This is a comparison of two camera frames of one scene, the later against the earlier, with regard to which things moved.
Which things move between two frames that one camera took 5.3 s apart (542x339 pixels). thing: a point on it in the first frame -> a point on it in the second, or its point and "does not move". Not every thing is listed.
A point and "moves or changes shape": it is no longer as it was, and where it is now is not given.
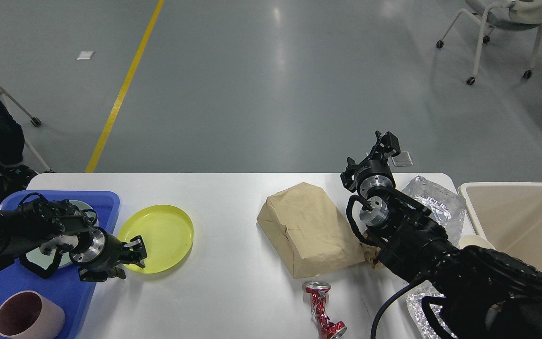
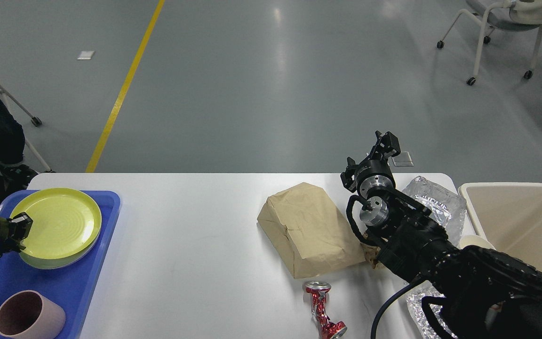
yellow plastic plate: x=167 y=233 moves or changes shape
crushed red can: x=317 y=290 does not move
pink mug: x=27 y=314 does not move
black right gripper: x=370 y=173 does not move
